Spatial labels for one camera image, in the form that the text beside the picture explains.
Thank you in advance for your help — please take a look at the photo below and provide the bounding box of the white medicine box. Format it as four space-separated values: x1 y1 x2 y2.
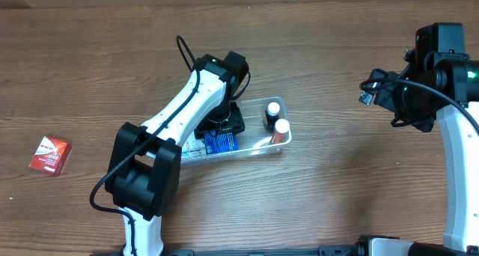
181 132 207 158

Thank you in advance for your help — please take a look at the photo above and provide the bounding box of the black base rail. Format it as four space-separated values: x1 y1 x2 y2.
89 244 360 256

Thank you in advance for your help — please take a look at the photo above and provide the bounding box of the black bottle white cap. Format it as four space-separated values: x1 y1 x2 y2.
263 102 281 132

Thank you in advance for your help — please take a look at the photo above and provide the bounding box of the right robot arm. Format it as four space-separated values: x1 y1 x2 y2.
350 22 478 255

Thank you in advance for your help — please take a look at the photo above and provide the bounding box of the blue medicine box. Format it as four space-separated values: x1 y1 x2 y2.
204 131 239 155

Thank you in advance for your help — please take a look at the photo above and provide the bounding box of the clear plastic container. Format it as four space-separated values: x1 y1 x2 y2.
181 97 292 167

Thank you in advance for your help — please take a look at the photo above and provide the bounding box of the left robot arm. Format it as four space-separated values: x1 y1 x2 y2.
100 52 251 255

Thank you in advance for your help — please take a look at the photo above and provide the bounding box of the orange bottle white cap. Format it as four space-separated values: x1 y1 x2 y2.
270 118 290 144

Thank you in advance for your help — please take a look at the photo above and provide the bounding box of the red medicine box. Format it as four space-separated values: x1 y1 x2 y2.
28 136 72 176

